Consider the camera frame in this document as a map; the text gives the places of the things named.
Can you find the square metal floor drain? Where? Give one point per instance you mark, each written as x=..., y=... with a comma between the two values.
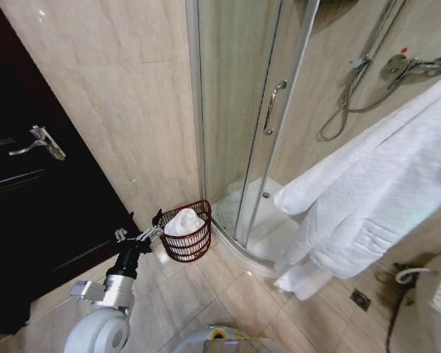
x=361, y=298

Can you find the small white rolled towel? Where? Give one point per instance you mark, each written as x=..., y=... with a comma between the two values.
x=183, y=221

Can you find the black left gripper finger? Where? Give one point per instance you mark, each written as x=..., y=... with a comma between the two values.
x=122, y=234
x=155, y=231

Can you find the dark wooden door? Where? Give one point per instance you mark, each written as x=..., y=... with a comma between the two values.
x=33, y=206

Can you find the white shower tray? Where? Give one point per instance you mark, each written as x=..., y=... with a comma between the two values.
x=264, y=235

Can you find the textured white shower mat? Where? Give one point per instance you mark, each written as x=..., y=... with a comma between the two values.
x=231, y=209

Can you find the chrome shower tray drain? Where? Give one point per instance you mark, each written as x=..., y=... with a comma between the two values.
x=267, y=195

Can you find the large white hanging towel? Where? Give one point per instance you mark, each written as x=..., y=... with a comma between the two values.
x=382, y=198

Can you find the chrome shower rail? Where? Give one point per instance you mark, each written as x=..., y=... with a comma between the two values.
x=384, y=25

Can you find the dark red wicker hamper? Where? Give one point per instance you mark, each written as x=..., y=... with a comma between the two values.
x=187, y=244

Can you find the chrome shower mixer valve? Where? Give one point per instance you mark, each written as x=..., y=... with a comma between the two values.
x=415, y=66

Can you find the glass shower enclosure door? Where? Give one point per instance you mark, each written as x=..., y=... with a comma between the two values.
x=235, y=110

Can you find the white robot front shell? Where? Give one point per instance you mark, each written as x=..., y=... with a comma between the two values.
x=224, y=340

